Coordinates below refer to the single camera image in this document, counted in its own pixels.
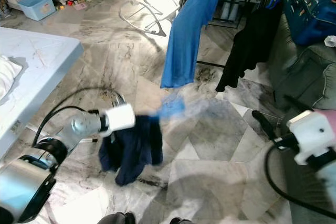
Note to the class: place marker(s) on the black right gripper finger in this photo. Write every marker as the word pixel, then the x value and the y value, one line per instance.
pixel 266 125
pixel 299 104

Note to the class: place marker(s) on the navy blue garment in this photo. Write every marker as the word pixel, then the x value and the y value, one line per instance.
pixel 134 150

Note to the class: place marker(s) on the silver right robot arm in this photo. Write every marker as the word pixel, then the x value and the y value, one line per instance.
pixel 326 169

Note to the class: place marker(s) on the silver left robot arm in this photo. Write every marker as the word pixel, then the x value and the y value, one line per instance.
pixel 31 182

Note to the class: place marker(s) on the white cloth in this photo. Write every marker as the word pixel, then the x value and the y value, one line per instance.
pixel 6 77

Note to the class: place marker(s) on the grey green sofa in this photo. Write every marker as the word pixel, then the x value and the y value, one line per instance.
pixel 304 72

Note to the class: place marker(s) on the light blue folding table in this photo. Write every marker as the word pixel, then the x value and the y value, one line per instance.
pixel 42 66

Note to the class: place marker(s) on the black garment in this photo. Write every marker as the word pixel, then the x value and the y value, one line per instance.
pixel 252 45

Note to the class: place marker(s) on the blue storage crate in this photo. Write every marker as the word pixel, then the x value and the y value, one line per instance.
pixel 312 9

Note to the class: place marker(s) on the light blue plastic bin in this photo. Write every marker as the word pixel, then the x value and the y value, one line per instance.
pixel 38 7

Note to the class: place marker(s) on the bright blue garment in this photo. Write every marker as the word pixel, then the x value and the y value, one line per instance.
pixel 189 40

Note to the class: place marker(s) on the pink card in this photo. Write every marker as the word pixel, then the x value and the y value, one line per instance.
pixel 79 5

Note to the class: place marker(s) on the left robot leg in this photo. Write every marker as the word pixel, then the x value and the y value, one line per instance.
pixel 115 219

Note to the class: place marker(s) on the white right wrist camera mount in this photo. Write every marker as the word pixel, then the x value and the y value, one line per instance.
pixel 315 135

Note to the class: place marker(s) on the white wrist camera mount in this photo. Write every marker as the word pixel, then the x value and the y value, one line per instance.
pixel 118 119
pixel 315 135

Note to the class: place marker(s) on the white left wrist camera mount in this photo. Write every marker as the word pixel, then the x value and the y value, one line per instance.
pixel 118 119

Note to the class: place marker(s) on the white tubular bouncer frame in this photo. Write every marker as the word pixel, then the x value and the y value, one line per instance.
pixel 133 2

